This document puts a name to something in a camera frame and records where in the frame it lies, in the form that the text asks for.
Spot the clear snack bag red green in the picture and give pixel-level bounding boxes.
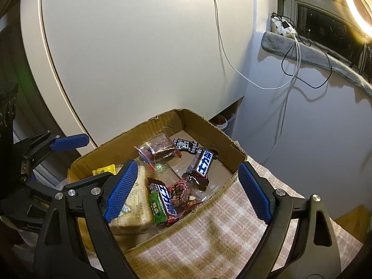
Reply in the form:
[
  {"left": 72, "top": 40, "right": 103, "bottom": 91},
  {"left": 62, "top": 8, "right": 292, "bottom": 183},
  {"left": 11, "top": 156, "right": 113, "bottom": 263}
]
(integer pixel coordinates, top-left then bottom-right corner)
[{"left": 167, "top": 177, "right": 208, "bottom": 224}]

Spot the large clear cracker packet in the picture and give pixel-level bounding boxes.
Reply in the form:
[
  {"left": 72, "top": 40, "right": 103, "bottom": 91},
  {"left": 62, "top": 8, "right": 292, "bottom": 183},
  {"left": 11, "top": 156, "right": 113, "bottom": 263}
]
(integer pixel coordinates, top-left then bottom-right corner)
[{"left": 110, "top": 164, "right": 154, "bottom": 236}]

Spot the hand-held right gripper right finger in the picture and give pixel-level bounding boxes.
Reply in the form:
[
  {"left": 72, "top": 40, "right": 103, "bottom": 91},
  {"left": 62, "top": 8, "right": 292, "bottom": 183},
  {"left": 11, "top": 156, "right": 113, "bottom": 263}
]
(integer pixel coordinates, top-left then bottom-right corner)
[{"left": 238, "top": 161, "right": 342, "bottom": 279}]

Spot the brown chocolate bar blue label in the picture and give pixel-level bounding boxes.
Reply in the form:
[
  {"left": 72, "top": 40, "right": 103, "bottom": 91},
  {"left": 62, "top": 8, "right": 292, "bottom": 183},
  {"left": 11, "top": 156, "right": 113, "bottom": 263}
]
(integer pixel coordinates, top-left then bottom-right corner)
[{"left": 182, "top": 148, "right": 219, "bottom": 191}]

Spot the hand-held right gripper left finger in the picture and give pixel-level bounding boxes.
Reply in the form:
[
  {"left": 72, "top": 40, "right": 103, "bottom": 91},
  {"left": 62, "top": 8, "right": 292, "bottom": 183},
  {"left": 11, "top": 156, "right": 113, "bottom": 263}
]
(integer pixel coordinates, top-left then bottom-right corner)
[{"left": 33, "top": 160, "right": 139, "bottom": 279}]

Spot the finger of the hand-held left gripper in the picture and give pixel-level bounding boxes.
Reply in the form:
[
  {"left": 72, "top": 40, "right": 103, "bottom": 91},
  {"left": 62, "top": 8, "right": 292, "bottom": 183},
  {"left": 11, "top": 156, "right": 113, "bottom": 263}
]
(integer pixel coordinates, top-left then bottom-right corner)
[{"left": 16, "top": 131, "right": 90, "bottom": 167}]

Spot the ring light on tripod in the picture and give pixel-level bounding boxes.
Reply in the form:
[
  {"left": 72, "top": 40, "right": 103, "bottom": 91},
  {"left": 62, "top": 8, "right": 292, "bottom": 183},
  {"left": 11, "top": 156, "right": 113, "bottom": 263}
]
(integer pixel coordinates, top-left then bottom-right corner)
[{"left": 344, "top": 0, "right": 372, "bottom": 76}]

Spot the white cabinet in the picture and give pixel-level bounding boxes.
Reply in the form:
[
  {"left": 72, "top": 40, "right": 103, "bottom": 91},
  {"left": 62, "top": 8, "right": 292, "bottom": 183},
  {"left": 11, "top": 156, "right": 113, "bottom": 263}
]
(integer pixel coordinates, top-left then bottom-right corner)
[{"left": 20, "top": 0, "right": 279, "bottom": 149}]

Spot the checkered tablecloth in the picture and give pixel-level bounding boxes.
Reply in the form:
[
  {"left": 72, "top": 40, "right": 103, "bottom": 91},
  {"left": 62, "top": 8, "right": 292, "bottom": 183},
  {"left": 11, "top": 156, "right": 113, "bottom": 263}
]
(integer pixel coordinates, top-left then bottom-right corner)
[{"left": 123, "top": 155, "right": 364, "bottom": 279}]

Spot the white power strip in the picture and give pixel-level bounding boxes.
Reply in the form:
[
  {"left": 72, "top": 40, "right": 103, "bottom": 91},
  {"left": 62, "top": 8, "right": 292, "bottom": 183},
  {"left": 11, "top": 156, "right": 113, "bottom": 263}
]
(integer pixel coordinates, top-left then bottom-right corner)
[{"left": 270, "top": 13, "right": 295, "bottom": 38}]

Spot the white plastic basket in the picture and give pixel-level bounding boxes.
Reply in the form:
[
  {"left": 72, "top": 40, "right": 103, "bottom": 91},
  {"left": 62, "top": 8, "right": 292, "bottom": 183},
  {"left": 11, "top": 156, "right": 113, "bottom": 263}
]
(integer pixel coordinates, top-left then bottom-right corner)
[{"left": 209, "top": 113, "right": 236, "bottom": 137}]

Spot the small yellow snack packet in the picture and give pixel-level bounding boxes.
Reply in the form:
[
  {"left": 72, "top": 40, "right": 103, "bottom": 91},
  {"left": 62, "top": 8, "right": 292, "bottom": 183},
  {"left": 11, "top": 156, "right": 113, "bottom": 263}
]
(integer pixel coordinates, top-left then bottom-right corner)
[{"left": 92, "top": 165, "right": 117, "bottom": 176}]

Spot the black patterned snack packet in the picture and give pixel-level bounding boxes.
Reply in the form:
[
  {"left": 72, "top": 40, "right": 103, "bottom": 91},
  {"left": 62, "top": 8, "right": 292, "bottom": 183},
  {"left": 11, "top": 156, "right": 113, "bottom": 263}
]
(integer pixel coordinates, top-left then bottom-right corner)
[{"left": 173, "top": 137, "right": 199, "bottom": 153}]

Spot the clear bag dark snack red edge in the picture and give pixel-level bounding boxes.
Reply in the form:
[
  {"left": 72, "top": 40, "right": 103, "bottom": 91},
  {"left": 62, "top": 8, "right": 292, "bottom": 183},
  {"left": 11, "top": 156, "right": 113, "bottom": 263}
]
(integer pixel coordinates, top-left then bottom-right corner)
[{"left": 134, "top": 133, "right": 183, "bottom": 170}]

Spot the cardboard box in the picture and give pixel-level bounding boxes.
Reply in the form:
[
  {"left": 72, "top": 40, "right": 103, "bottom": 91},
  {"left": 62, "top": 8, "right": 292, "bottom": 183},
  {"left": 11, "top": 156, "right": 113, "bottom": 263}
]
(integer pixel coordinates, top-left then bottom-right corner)
[{"left": 67, "top": 109, "right": 248, "bottom": 253}]

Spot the black cable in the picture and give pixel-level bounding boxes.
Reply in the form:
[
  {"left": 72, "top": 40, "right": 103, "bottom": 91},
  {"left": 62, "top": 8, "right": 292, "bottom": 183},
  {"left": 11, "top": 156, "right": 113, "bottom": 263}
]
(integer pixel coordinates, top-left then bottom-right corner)
[{"left": 281, "top": 14, "right": 333, "bottom": 89}]

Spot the grey windowsill cloth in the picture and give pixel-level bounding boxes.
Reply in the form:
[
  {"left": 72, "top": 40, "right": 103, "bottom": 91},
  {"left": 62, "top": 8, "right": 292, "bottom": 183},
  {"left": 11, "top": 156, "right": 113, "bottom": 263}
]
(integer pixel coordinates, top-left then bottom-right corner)
[{"left": 261, "top": 31, "right": 372, "bottom": 96}]

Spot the white cable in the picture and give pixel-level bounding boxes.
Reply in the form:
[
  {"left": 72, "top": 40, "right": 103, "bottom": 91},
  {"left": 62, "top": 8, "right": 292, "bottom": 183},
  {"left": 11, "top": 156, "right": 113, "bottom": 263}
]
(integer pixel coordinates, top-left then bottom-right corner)
[{"left": 209, "top": 0, "right": 301, "bottom": 157}]

